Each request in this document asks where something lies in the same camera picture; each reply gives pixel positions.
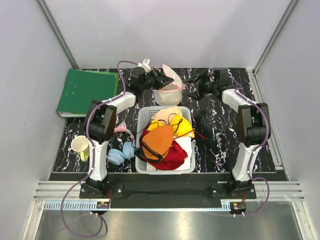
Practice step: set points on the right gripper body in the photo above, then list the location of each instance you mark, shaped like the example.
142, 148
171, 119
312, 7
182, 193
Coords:
204, 87

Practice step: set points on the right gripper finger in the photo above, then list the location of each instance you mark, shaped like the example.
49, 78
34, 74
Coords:
195, 96
202, 77

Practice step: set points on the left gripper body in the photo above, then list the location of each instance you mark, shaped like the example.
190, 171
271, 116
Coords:
151, 80

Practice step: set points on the white pink mesh laundry bag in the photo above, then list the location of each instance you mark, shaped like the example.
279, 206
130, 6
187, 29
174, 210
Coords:
170, 95

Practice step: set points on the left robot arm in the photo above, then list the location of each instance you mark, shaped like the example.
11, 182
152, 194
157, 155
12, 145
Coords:
100, 122

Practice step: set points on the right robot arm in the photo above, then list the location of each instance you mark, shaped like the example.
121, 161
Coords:
253, 124

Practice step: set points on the red satin bra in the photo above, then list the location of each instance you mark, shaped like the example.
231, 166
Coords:
174, 159

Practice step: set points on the pink blue cat-ear headphones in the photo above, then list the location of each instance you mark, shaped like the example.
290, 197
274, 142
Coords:
117, 157

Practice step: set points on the yellow-green plastic cup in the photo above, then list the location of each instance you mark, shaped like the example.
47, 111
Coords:
81, 146

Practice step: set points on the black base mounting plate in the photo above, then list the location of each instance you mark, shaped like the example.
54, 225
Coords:
178, 191

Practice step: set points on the green ring binder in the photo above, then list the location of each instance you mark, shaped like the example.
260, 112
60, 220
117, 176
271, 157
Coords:
82, 87

